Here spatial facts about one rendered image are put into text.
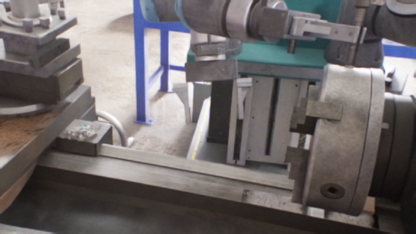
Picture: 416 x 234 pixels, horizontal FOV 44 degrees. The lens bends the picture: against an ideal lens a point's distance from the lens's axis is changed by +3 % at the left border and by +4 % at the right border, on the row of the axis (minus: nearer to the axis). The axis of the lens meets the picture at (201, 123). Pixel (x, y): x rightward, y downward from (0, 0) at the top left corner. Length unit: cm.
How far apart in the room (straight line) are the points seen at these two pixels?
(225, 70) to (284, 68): 52
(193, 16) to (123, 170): 43
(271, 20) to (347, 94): 19
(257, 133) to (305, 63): 51
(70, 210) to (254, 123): 103
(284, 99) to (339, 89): 124
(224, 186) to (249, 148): 101
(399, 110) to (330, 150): 13
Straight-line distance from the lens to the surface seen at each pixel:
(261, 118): 209
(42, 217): 130
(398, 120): 84
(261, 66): 172
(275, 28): 87
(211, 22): 97
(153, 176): 120
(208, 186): 117
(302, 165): 91
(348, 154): 79
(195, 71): 124
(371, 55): 174
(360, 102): 80
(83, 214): 128
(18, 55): 127
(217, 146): 228
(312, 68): 173
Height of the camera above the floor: 154
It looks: 30 degrees down
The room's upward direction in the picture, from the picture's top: 3 degrees clockwise
